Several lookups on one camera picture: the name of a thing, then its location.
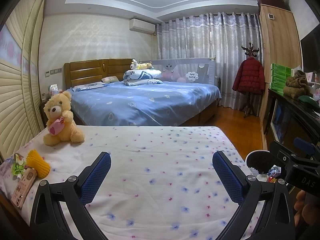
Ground person's right hand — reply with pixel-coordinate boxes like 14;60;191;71
294;189;320;228

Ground tan teddy bear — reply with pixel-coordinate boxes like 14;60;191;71
43;91;85;147

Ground yellow foam fruit net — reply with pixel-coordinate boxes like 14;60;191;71
26;149;51;179

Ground bed with blue sheet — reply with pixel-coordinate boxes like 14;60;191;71
66;81;222;127

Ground grey patterned curtain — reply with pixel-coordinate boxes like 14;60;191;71
156;12;262;110

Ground pink rectangular box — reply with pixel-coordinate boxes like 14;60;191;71
10;168;38;208

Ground wooden headboard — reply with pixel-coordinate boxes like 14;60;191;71
64;58;140;88

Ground green drink pouch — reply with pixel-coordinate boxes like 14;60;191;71
11;153;27;179

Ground cream louvered closet doors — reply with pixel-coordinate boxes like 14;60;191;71
0;0;50;163

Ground white floral bed sheet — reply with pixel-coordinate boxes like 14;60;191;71
0;125;265;240

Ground dark green cloth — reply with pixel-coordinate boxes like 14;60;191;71
297;95;320;109

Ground black television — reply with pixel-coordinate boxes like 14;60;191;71
300;27;320;73

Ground wooden coat rack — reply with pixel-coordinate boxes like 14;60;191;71
241;42;260;118

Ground yellow plush toy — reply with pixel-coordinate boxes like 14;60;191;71
130;59;153;70

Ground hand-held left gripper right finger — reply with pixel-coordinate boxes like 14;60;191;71
212;151;295;240

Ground black glass cabinet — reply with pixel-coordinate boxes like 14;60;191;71
264;88;320;155

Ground folded white blue quilt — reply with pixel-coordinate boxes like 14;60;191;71
124;69;163;86

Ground stack of green boxes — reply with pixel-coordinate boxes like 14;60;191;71
271;63;293;96

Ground pink plush toy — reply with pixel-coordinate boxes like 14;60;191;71
162;69;187;82

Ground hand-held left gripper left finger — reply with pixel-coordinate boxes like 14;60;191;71
30;151;112;240

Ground red puffer jacket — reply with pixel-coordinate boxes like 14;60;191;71
232;57;265;95

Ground wooden nightstand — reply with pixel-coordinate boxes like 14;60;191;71
39;102;50;130

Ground white trash bin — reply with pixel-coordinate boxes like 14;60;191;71
245;150;287;188

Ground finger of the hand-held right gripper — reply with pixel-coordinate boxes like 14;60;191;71
294;137;316;157
269;140;297;173

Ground white air conditioner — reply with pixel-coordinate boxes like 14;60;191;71
129;18;156;34

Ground grey bed guard rail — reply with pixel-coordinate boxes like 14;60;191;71
140;56;216;85

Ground blue pillow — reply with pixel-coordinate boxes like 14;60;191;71
71;82;107;92

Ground brown fluffy cloth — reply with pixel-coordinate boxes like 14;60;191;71
285;70;310;99

